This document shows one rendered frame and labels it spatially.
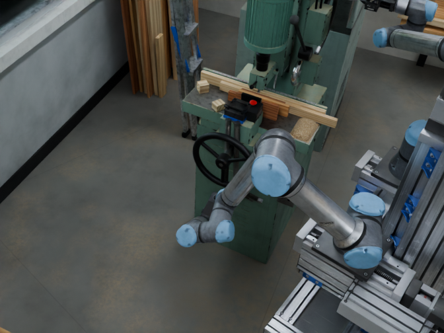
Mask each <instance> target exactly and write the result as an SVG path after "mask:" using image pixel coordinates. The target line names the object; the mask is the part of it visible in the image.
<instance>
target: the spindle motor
mask: <svg viewBox="0 0 444 333"><path fill-rule="evenodd" d="M292 7H293V0H248V1H247V8H246V22H245V30H244V44H245V46H246V47H247V48H249V49H250V50H252V51H254V52H258V53H261V54H275V53H278V52H281V51H282V50H284V49H285V47H286V45H287V37H288V32H289V24H290V21H289V18H290V16H291V12H292Z"/></svg>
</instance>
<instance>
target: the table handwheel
mask: <svg viewBox="0 0 444 333"><path fill-rule="evenodd" d="M208 139H220V140H222V141H226V142H227V143H230V148H229V149H228V150H226V151H225V153H221V154H220V155H219V154H217V153H216V152H215V151H214V150H213V149H211V148H210V147H209V146H208V145H207V144H205V143H204V141H206V140H208ZM200 145H202V146H203V147H204V148H206V149H207V150H208V151H209V152H210V153H211V154H212V155H213V156H214V157H216V158H217V159H216V160H215V164H216V166H217V167H218V168H220V169H221V179H220V178H218V177H216V176H214V175H213V174H212V173H210V171H208V169H206V167H205V166H204V164H203V163H202V161H201V159H200V153H199V150H200ZM234 147H236V148H237V149H238V150H239V151H240V152H241V153H242V154H243V155H244V157H241V158H234V159H232V158H231V157H232V156H233V155H234ZM192 152H193V158H194V161H195V163H196V165H197V167H198V168H199V170H200V171H201V172H202V174H203V175H204V176H205V177H206V178H208V179H209V180H210V181H212V182H213V183H215V184H217V185H219V186H222V187H224V188H225V187H226V186H227V185H228V183H230V182H227V181H225V170H226V169H227V168H228V167H229V165H230V164H231V163H234V162H240V161H246V160H247V159H248V158H249V156H251V154H250V152H249V150H248V149H247V148H246V147H245V146H244V145H243V144H242V143H241V142H240V141H238V140H237V139H235V138H234V137H231V136H230V135H227V134H224V133H219V132H209V133H205V134H203V135H201V136H199V137H198V138H197V140H196V141H195V143H194V146H193V151H192Z"/></svg>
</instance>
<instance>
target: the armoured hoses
mask: <svg viewBox="0 0 444 333"><path fill-rule="evenodd" d="M240 127H241V122H240V121H235V122H234V128H235V130H234V138H235V139H237V140H238V141H240ZM225 134H227V135H230V136H231V118H226V119H225ZM229 148H230V143H227V142H226V141H225V148H224V153H225V151H226V150H228V149H229ZM233 158H239V150H238V149H237V148H236V147H234V157H233ZM238 171H239V162H234V163H233V177H234V176H235V174H236V173H237V172H238ZM225 181H227V182H228V181H229V167H228V168H227V169H226V170H225ZM245 198H246V199H247V200H249V201H251V202H253V201H256V202H258V203H259V204H261V203H262V202H263V199H262V198H260V197H257V196H255V195H254V194H251V193H250V192H249V193H248V194H247V195H246V197H245Z"/></svg>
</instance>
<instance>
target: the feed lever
mask: <svg viewBox="0 0 444 333"><path fill-rule="evenodd" d="M289 21H290V23H291V24H294V27H295V29H296V32H297V35H298V38H299V41H300V43H301V47H300V48H299V52H298V56H297V57H298V58H299V59H303V60H305V61H309V60H310V59H311V57H312V54H313V48H312V47H309V46H305V45H304V42H303V38H302V36H301V32H300V30H299V26H298V22H299V17H298V16H297V15H292V16H290V18H289Z"/></svg>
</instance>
